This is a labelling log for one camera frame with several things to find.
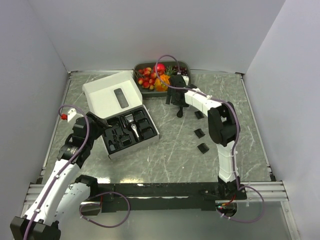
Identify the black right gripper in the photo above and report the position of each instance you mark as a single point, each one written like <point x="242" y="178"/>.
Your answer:
<point x="173" y="101"/>

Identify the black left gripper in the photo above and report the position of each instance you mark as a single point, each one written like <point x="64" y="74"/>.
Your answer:
<point x="100" y="124"/>

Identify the white hair clipper box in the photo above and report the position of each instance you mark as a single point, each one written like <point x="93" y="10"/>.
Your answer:
<point x="112" y="98"/>

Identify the silver hair clipper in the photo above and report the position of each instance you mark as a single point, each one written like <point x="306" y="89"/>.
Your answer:
<point x="132" y="125"/>

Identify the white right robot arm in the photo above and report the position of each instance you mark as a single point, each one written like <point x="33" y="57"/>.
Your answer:
<point x="223" y="128"/>

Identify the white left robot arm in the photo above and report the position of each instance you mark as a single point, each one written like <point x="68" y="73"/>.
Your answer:
<point x="41" y="221"/>

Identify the dark grape bunch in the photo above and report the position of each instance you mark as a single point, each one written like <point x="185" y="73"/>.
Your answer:
<point x="180" y="70"/>

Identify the red apple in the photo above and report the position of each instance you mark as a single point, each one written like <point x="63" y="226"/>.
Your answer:
<point x="159" y="68"/>

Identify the red yellow cherry bunch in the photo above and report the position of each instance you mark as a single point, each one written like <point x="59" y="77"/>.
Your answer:
<point x="146" y="78"/>

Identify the grey fruit tray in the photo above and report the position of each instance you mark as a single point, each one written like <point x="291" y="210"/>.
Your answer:
<point x="169" y="71"/>

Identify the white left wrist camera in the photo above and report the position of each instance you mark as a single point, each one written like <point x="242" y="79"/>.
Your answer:
<point x="71" y="113"/>

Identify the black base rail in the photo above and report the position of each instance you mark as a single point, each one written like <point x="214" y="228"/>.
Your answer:
<point x="161" y="196"/>

